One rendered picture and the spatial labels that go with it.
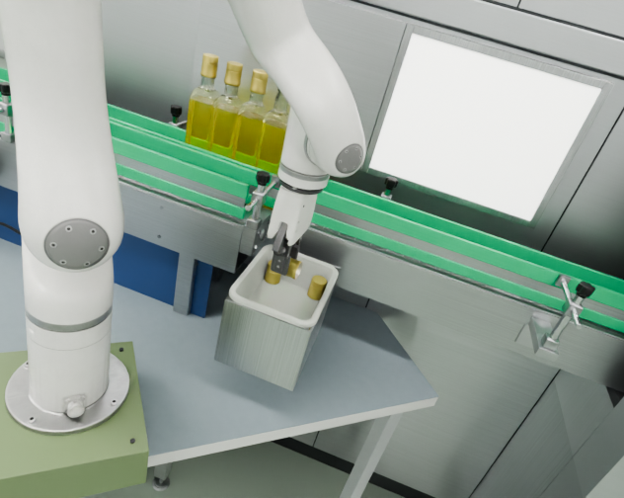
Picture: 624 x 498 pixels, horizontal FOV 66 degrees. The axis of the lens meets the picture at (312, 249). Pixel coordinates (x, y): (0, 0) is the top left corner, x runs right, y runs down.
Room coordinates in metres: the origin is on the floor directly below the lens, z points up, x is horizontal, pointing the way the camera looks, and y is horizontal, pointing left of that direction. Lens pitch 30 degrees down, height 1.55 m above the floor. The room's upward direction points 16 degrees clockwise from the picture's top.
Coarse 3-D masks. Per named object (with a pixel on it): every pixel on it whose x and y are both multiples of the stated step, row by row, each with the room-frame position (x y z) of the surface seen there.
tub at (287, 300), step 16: (256, 256) 0.84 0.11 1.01; (272, 256) 0.89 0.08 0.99; (304, 256) 0.89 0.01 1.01; (256, 272) 0.82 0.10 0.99; (304, 272) 0.88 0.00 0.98; (320, 272) 0.88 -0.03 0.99; (336, 272) 0.86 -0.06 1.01; (240, 288) 0.73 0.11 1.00; (256, 288) 0.82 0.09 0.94; (272, 288) 0.84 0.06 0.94; (288, 288) 0.86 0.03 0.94; (304, 288) 0.87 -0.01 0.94; (256, 304) 0.68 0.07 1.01; (272, 304) 0.78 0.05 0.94; (288, 304) 0.80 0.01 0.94; (304, 304) 0.82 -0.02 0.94; (320, 304) 0.73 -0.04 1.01; (288, 320) 0.67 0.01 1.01; (304, 320) 0.68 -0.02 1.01
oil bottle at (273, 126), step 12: (264, 120) 1.01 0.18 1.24; (276, 120) 1.00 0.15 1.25; (264, 132) 1.01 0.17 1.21; (276, 132) 1.00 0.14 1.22; (264, 144) 1.00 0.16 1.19; (276, 144) 1.00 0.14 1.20; (264, 156) 1.00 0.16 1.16; (276, 156) 1.00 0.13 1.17; (264, 168) 1.00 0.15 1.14; (276, 168) 1.00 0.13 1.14
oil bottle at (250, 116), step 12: (240, 108) 1.02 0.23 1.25; (252, 108) 1.02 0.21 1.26; (264, 108) 1.04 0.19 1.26; (240, 120) 1.01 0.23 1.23; (252, 120) 1.01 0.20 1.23; (240, 132) 1.01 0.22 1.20; (252, 132) 1.01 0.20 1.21; (240, 144) 1.01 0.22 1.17; (252, 144) 1.01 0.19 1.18; (240, 156) 1.01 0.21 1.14; (252, 156) 1.01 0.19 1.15
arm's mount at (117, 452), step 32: (128, 352) 0.65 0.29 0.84; (0, 384) 0.51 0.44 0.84; (0, 416) 0.45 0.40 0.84; (128, 416) 0.52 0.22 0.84; (0, 448) 0.40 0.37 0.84; (32, 448) 0.42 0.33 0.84; (64, 448) 0.43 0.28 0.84; (96, 448) 0.45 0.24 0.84; (128, 448) 0.46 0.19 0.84; (0, 480) 0.36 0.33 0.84; (32, 480) 0.38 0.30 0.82; (64, 480) 0.40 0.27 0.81; (96, 480) 0.43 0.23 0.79; (128, 480) 0.45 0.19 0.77
